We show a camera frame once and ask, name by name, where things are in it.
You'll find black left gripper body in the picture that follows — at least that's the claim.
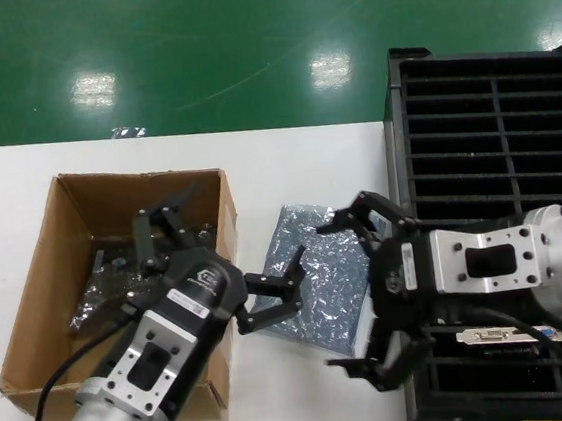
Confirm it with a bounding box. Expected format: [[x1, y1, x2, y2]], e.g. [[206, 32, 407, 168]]
[[122, 242, 261, 421]]

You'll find silver left wrist mount bracket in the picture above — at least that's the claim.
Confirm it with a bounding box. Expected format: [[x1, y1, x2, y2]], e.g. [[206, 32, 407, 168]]
[[98, 303, 217, 421]]

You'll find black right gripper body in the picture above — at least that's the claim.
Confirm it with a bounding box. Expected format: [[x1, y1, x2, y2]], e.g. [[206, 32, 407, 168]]
[[363, 229, 445, 346]]

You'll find silver wrist mount bracket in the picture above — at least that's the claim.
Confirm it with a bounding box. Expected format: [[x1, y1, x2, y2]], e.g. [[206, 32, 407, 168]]
[[428, 215, 557, 301], [98, 303, 217, 421]]

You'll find brown cardboard box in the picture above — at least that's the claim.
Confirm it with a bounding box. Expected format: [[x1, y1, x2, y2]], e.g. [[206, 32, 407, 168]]
[[0, 155, 260, 421]]

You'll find bagged graphics cards pile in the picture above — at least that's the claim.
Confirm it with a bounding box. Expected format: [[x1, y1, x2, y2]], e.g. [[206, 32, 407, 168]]
[[60, 222, 223, 334]]

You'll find graphics card with metal bracket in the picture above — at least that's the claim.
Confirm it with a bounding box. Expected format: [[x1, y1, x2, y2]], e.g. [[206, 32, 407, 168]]
[[454, 319, 562, 362]]

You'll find silver right wrist mount bracket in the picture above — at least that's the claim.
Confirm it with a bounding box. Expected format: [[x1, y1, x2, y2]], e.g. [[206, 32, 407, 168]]
[[428, 215, 557, 301]]

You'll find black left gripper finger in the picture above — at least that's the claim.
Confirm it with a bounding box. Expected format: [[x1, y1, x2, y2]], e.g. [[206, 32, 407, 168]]
[[127, 181, 209, 280], [228, 245, 315, 337]]

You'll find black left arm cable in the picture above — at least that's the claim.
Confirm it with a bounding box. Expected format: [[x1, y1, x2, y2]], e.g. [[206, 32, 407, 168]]
[[4, 305, 151, 421]]

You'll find black slotted container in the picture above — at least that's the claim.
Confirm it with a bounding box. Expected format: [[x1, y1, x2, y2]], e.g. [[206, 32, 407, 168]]
[[369, 29, 562, 421]]

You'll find silver antistatic bag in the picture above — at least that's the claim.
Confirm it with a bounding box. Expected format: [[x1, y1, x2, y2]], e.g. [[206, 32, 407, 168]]
[[243, 193, 403, 370]]

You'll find crumpled foil scrap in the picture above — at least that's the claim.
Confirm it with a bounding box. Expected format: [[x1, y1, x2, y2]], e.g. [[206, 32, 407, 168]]
[[109, 124, 148, 141]]

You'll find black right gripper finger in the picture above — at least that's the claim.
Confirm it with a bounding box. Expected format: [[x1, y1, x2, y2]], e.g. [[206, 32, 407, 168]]
[[320, 304, 441, 398], [312, 184, 425, 263]]

